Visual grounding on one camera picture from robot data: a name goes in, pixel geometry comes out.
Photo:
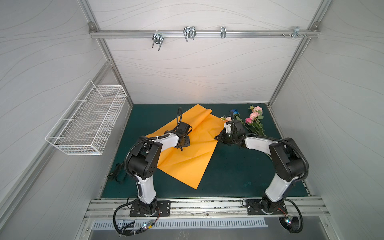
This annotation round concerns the blue fake flower stem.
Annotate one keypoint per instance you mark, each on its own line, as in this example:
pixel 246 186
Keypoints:
pixel 235 116

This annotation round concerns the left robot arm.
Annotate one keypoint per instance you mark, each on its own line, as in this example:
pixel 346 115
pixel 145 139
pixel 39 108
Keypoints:
pixel 142 159

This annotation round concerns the peach fake flower stem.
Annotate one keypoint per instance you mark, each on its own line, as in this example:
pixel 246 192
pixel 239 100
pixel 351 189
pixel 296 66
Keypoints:
pixel 227 119

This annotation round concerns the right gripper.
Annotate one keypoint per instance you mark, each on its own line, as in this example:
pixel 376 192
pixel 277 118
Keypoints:
pixel 225 138

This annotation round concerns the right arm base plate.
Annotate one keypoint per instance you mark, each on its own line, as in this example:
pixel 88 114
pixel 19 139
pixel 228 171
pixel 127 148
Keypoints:
pixel 255 207

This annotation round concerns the small metal hook bracket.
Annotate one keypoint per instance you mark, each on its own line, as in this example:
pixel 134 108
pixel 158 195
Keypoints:
pixel 223 32

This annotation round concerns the metal u-bolt clamp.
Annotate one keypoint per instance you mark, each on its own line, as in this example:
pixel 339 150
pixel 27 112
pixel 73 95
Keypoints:
pixel 189 33
pixel 157 39

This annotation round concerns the white wire basket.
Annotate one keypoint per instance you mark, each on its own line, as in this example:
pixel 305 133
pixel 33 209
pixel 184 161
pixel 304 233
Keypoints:
pixel 85 127

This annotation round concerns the middle metal U-bolt clamp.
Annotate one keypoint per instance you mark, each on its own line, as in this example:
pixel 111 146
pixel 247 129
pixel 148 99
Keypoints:
pixel 189 33

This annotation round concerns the white slotted cable duct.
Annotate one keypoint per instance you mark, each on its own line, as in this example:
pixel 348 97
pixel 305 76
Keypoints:
pixel 206 223

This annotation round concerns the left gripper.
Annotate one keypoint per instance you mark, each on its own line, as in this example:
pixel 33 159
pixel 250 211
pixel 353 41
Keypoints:
pixel 187 143

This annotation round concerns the left metal U-bolt clamp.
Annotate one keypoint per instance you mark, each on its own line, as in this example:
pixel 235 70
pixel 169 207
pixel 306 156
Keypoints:
pixel 157 39

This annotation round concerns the green table mat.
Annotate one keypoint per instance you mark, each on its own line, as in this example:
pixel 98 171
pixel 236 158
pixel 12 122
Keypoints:
pixel 231 172

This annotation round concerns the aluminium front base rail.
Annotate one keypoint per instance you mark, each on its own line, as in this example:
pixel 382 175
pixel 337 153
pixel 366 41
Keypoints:
pixel 200 208

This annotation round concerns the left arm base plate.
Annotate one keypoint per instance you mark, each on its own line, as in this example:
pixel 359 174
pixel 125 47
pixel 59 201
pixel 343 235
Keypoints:
pixel 157 208

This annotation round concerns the pink fake flower stem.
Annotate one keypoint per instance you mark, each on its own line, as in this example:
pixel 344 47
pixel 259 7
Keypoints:
pixel 255 120

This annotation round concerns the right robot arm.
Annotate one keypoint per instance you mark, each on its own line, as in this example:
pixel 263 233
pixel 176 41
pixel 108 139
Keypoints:
pixel 289 162

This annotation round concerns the orange wrapping paper sheet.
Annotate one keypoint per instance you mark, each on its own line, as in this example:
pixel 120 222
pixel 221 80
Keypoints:
pixel 189 165

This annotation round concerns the aluminium cross rail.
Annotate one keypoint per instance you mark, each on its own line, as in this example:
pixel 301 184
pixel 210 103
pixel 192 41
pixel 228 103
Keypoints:
pixel 201 34

